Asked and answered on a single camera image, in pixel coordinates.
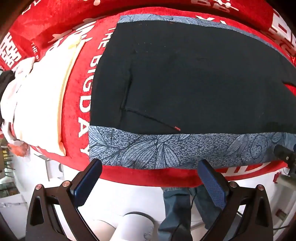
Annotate red printed backrest cover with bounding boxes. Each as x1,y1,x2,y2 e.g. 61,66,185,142
0,0,296,70

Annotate orange plastic bag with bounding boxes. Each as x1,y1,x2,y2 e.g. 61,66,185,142
7,141,30,158

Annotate person's blue jeans legs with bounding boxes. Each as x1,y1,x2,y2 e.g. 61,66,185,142
158,185,223,241

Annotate red printed blanket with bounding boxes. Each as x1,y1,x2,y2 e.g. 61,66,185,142
9,11,296,188

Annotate black pants with grey floral trim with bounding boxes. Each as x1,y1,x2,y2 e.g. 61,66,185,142
88,13,296,170

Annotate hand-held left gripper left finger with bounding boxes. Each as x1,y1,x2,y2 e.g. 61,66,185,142
25,158,103,241

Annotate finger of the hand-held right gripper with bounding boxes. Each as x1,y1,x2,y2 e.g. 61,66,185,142
274,144,296,163

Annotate black cable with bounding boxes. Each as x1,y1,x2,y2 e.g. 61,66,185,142
171,187,198,241

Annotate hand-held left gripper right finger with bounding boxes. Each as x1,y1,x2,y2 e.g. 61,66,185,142
197,159,275,241

